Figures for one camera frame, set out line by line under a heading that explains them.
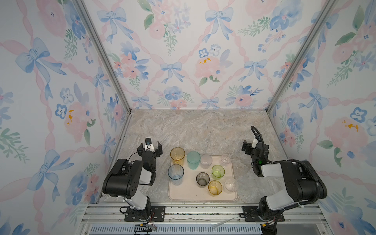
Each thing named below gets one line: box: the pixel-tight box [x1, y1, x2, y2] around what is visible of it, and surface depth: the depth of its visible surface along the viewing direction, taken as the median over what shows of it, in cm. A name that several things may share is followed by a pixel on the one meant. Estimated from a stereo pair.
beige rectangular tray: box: [168, 155, 237, 202], surface depth 83 cm
